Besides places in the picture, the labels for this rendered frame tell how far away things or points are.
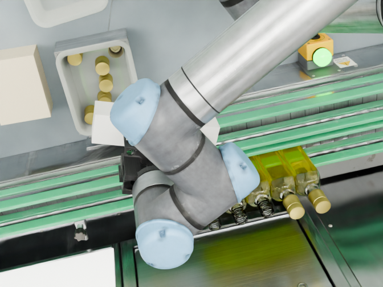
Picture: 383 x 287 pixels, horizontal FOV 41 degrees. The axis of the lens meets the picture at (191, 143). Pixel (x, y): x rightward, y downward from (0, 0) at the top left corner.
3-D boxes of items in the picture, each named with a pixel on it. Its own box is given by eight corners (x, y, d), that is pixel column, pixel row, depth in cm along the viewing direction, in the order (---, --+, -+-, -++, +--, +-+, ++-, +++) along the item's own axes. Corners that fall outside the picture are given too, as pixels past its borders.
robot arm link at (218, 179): (221, 140, 63) (155, 193, 65) (271, 193, 68) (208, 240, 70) (210, 113, 70) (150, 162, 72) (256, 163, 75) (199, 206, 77)
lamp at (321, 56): (312, 65, 128) (316, 70, 126) (311, 49, 126) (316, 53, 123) (329, 62, 128) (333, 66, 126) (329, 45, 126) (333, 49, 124)
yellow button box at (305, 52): (297, 60, 135) (307, 70, 129) (296, 33, 131) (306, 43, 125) (322, 55, 135) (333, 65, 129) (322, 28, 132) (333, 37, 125)
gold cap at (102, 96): (96, 90, 128) (96, 98, 124) (109, 88, 128) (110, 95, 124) (98, 103, 130) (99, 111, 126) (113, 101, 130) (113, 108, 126)
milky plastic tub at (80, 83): (79, 122, 133) (78, 138, 126) (54, 41, 122) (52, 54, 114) (144, 108, 134) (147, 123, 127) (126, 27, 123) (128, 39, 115)
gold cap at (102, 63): (93, 57, 123) (93, 63, 120) (108, 54, 124) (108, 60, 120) (96, 70, 125) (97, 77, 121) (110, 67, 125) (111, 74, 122)
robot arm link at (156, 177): (186, 185, 77) (176, 228, 80) (182, 169, 81) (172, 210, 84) (137, 181, 75) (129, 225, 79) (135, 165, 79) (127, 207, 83)
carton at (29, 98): (5, 111, 129) (0, 125, 122) (-15, 52, 121) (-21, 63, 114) (53, 103, 130) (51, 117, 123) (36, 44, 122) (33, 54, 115)
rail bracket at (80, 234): (79, 221, 134) (77, 255, 122) (72, 200, 130) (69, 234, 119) (94, 217, 134) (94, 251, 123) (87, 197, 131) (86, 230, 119)
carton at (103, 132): (94, 100, 98) (94, 114, 93) (214, 113, 104) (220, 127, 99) (92, 128, 101) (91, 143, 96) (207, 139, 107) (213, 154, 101)
